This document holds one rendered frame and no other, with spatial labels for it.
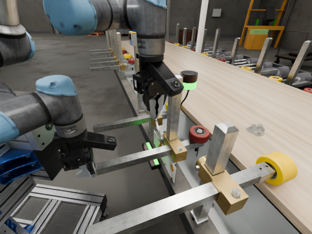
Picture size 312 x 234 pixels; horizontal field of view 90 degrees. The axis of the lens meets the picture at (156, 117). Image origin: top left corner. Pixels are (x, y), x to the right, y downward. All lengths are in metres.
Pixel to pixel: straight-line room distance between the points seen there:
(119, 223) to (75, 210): 0.96
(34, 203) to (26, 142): 0.85
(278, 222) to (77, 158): 0.64
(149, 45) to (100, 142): 0.31
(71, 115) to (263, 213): 0.68
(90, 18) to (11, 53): 0.46
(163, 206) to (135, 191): 1.16
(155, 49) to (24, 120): 0.33
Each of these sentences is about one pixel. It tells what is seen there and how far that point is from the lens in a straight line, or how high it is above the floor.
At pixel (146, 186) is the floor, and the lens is 1.55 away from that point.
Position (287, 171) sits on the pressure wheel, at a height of 0.97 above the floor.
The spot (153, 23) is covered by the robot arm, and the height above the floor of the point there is 1.28.
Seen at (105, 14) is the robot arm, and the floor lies 1.30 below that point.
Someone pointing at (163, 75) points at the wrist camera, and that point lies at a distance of 0.43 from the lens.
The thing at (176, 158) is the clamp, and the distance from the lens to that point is 0.62.
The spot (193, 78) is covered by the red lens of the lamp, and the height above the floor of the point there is 1.13.
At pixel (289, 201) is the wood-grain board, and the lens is 0.57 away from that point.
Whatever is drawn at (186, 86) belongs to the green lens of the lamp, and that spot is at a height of 1.10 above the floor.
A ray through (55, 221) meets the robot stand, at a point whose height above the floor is 0.21.
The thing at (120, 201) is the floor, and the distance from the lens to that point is 1.51.
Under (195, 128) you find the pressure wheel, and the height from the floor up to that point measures 0.90.
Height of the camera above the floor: 1.30
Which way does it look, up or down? 34 degrees down
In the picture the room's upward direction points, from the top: straight up
